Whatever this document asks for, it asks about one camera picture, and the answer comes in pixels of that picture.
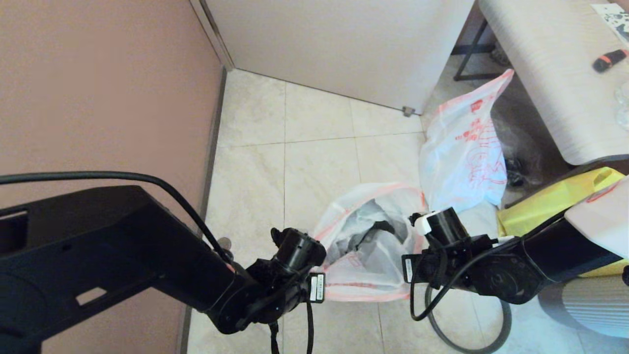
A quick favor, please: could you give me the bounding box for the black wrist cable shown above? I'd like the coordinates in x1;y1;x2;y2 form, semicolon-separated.
410;236;516;322
0;171;316;354

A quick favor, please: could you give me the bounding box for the black-patterned white paper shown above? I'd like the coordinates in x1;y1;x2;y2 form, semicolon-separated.
591;3;629;44

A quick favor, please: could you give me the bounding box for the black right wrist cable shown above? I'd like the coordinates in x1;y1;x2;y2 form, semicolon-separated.
410;236;516;322

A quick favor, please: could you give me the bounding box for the grey bin retaining ring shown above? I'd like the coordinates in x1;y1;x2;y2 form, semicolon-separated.
425;284;513;354

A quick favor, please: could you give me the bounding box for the black and orange marker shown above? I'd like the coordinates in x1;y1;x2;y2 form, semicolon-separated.
593;49;629;74

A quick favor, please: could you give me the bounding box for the black metal table frame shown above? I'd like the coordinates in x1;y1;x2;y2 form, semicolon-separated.
451;20;515;82

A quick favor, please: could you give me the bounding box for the white door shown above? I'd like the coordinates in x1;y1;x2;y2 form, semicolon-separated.
191;0;476;116

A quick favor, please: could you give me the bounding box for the yellow fabric bag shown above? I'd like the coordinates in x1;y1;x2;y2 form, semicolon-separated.
497;167;629;278

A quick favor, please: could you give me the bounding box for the grey ribbed round object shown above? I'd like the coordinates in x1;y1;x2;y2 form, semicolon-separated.
537;274;629;340

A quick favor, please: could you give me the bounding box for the white wood-grain table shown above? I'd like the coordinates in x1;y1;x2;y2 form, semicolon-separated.
478;0;629;166

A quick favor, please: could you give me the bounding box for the clear plastic wrap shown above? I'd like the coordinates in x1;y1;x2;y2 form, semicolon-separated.
614;81;629;131

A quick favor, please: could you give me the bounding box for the clear bag with dark contents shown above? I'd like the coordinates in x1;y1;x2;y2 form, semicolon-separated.
493;112;544;190

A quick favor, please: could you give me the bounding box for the white red-print trash bag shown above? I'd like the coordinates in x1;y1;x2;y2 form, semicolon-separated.
419;69;515;213
312;183;428;302

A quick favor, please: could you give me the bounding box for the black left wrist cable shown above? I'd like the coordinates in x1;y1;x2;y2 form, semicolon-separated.
0;171;316;354

